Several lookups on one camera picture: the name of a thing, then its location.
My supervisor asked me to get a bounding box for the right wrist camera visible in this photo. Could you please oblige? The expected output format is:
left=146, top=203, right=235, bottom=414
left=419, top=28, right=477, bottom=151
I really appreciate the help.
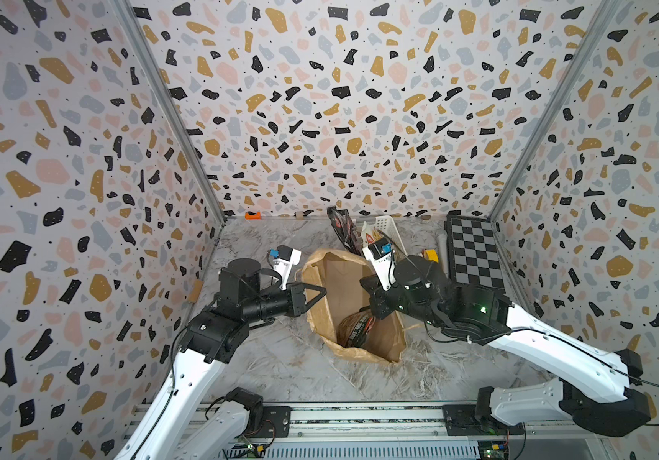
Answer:
left=362, top=237, right=396, bottom=291

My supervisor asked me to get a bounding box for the yellow red toy block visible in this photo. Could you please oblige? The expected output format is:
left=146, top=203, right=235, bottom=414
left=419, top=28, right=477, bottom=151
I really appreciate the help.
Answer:
left=423, top=249, right=439, bottom=263

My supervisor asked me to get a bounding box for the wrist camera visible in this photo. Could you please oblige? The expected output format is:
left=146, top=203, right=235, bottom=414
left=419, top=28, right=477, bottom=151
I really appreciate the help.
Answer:
left=362, top=237, right=396, bottom=291
left=268, top=245, right=302, bottom=291

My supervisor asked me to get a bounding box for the brown paper bag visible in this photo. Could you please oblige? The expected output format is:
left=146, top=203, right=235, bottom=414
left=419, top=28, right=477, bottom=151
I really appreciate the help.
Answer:
left=301, top=249, right=406, bottom=365

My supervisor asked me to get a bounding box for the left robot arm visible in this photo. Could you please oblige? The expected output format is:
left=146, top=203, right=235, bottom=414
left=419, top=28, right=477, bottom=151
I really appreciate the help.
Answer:
left=117, top=258, right=327, bottom=459

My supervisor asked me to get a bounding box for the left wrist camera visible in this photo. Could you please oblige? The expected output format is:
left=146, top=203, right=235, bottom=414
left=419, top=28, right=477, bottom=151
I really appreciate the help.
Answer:
left=268, top=245, right=302, bottom=291

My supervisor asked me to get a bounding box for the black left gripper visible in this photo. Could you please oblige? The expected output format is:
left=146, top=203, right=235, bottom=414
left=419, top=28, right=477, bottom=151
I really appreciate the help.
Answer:
left=241, top=282, right=327, bottom=327

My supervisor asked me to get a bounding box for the black white chessboard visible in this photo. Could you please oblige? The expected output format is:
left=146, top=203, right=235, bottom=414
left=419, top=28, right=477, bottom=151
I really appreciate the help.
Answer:
left=444, top=214, right=505, bottom=292

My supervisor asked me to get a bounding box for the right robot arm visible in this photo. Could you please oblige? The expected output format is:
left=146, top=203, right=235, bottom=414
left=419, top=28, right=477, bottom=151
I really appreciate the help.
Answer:
left=360, top=255, right=651, bottom=437

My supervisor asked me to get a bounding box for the dark green condiment packet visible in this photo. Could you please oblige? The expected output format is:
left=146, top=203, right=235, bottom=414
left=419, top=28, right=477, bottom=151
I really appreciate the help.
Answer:
left=336, top=310, right=375, bottom=348

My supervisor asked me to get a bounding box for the dark red condiment packet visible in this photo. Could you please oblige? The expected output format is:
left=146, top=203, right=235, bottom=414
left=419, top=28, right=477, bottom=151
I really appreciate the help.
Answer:
left=327, top=206, right=362, bottom=256

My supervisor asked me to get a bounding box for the white plastic basket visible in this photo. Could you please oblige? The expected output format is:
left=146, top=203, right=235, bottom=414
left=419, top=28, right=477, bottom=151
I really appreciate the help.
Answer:
left=360, top=216, right=407, bottom=254

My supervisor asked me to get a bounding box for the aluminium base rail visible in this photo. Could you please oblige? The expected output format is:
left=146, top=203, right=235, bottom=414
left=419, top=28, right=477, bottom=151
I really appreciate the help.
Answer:
left=121, top=401, right=595, bottom=460

